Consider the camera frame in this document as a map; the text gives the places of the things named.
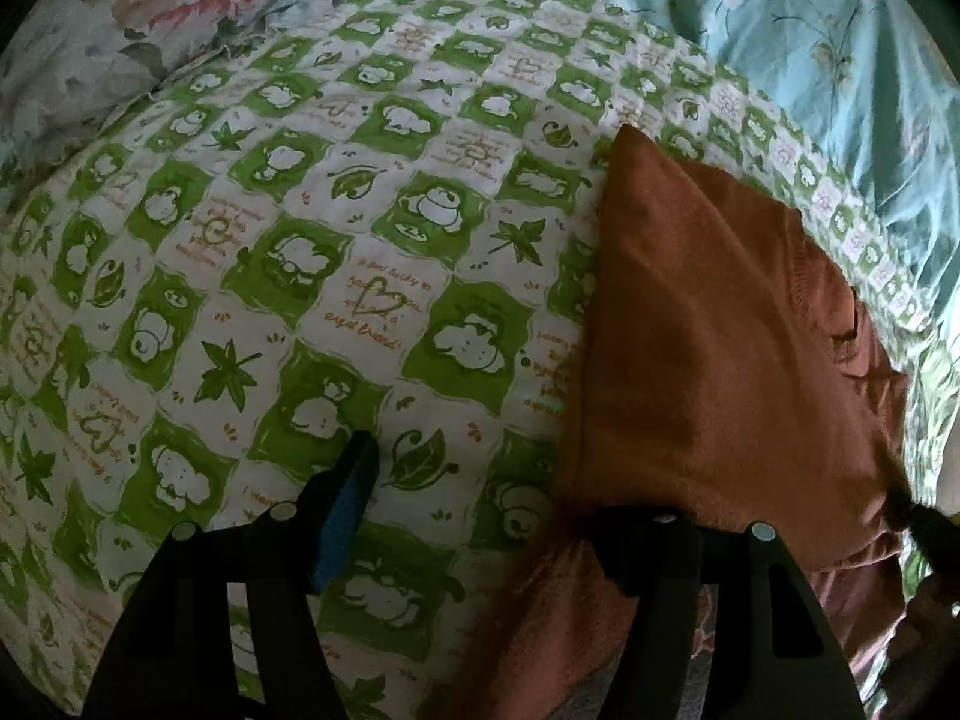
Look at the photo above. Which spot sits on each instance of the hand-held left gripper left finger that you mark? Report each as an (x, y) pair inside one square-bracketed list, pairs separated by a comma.
[(342, 519)]

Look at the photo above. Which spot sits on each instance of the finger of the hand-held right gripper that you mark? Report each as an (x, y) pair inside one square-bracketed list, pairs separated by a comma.
[(921, 523)]

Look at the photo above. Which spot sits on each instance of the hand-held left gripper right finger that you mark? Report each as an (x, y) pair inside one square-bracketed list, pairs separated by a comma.
[(646, 549)]

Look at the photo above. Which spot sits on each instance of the teal floral bed sheet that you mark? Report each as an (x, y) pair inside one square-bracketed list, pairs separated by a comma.
[(817, 52)]

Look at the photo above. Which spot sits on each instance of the floral pink grey pillow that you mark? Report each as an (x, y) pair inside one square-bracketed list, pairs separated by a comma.
[(135, 22)]

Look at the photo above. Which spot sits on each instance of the orange knit garment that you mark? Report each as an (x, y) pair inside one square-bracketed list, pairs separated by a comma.
[(697, 330)]

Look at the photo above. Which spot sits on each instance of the green white checked printed blanket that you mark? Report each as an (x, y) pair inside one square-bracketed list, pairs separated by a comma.
[(300, 255)]

